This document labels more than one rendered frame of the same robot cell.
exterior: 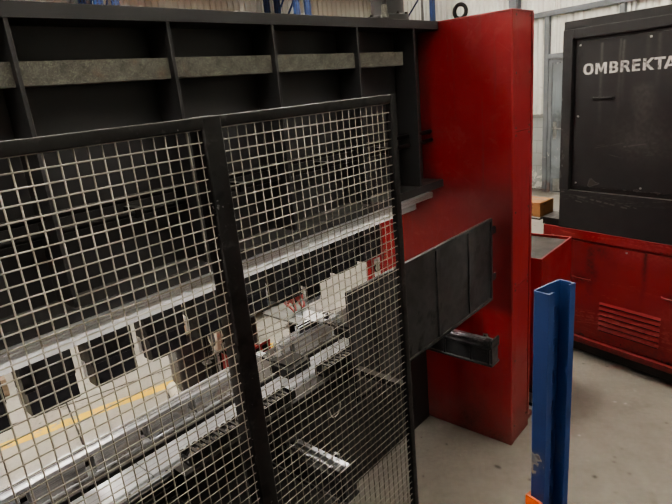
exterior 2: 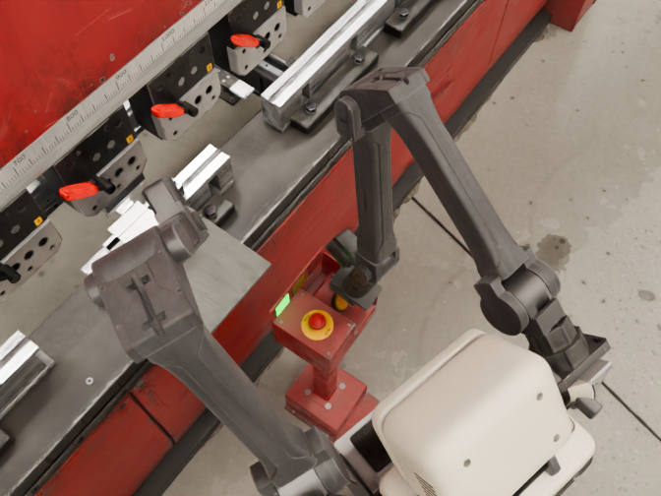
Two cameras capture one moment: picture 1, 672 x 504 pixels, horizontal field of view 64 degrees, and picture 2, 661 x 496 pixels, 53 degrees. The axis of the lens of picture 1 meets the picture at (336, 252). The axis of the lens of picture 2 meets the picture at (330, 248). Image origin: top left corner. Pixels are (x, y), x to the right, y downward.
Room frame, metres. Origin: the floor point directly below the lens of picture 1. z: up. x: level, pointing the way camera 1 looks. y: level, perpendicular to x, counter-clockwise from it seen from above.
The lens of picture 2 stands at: (3.08, 0.44, 2.17)
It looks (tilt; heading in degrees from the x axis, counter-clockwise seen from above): 62 degrees down; 173
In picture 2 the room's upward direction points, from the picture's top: 1 degrees clockwise
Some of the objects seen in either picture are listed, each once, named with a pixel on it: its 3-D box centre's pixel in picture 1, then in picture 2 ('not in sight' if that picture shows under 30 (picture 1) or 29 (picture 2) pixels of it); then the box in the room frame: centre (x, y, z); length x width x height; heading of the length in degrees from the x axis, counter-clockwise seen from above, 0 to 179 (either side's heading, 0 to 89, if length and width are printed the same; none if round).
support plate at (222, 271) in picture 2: (293, 312); (191, 261); (2.46, 0.24, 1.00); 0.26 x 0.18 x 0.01; 47
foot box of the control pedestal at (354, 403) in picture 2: not in sight; (332, 400); (2.51, 0.53, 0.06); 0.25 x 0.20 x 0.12; 49
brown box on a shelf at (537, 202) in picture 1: (536, 205); not in sight; (3.96, -1.55, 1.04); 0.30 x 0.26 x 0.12; 123
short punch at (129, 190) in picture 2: (312, 292); (119, 186); (2.36, 0.13, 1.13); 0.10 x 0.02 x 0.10; 137
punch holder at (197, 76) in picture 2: (281, 278); (170, 81); (2.24, 0.25, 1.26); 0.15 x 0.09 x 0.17; 137
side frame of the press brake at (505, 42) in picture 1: (449, 238); not in sight; (2.96, -0.66, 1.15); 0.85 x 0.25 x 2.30; 47
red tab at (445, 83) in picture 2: not in sight; (441, 88); (1.72, 0.94, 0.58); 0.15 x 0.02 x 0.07; 137
